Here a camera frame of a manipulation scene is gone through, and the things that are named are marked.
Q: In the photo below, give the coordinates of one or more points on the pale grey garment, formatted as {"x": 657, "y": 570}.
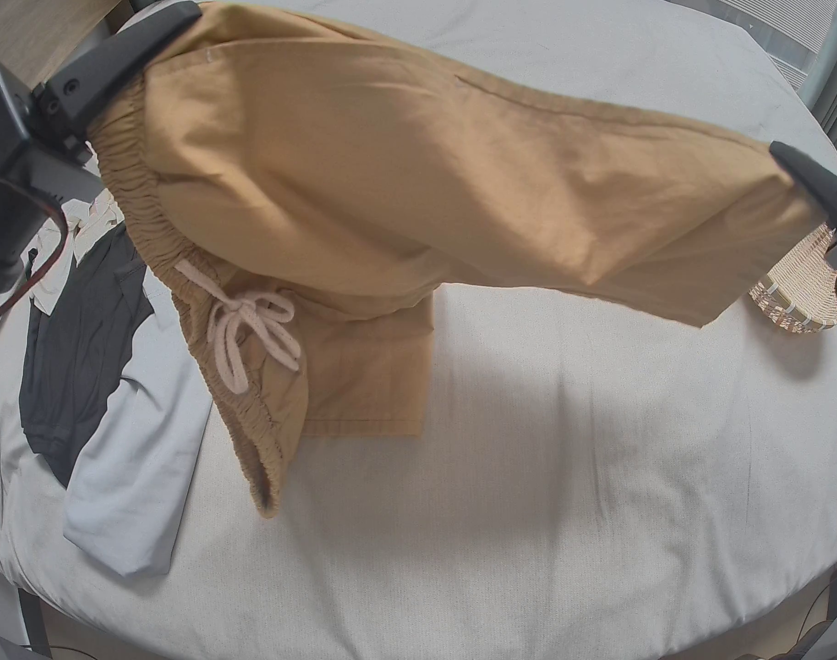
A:
{"x": 129, "y": 492}

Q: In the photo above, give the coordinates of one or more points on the white garment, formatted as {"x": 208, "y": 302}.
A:
{"x": 81, "y": 231}

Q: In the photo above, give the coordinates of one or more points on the tan shorts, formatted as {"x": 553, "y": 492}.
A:
{"x": 459, "y": 162}

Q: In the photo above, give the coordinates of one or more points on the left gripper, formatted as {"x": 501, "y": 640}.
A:
{"x": 6, "y": 135}

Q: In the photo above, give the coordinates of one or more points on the black garment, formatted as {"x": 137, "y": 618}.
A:
{"x": 74, "y": 355}

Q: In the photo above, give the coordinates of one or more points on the round woven basket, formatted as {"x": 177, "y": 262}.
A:
{"x": 803, "y": 293}

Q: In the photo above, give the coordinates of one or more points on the bed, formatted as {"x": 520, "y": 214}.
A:
{"x": 528, "y": 437}

